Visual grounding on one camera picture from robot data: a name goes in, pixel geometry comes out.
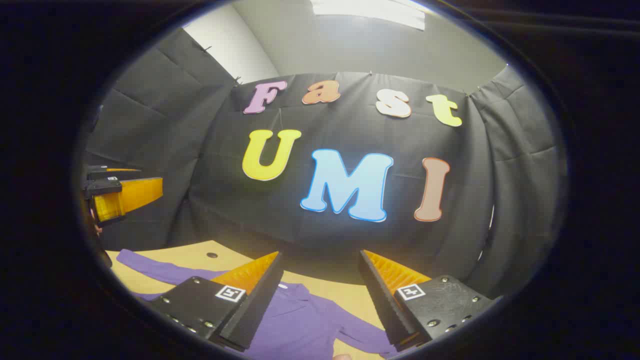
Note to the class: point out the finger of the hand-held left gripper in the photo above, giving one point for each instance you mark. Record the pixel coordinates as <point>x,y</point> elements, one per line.
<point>107,174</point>
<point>135,195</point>

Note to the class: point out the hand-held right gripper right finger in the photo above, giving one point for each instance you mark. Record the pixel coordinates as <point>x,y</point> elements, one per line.
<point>382,305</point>

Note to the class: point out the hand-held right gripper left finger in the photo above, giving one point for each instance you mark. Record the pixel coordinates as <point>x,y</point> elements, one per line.
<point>260,305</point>

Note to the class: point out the purple knit shirt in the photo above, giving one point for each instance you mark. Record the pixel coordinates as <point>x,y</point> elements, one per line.
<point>300,325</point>

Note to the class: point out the black backdrop cloth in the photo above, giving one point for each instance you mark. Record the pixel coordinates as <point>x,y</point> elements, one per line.
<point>350,240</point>

